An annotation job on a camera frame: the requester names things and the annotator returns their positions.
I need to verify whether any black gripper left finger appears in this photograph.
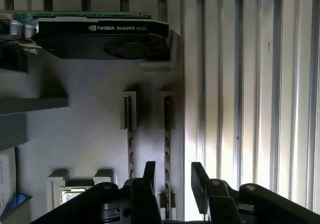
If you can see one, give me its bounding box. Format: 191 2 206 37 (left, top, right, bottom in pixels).
29 161 164 224

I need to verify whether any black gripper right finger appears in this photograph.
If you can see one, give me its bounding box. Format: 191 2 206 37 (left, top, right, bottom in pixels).
191 161 320 224

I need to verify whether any dark RAM stick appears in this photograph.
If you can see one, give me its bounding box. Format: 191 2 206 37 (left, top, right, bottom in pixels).
124 95 137 185

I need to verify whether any silver CPU chip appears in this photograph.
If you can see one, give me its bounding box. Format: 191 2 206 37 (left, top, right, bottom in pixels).
59 184 96 206

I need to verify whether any grey parts rack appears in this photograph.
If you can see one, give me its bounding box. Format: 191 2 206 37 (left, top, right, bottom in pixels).
0 29 186 224

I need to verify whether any hard disk in blue carrier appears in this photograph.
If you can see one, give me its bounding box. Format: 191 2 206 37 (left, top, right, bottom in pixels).
0 144 35 224

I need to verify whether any black Nvidia graphics card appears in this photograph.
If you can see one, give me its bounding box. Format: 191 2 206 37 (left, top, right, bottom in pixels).
0 10 170 61

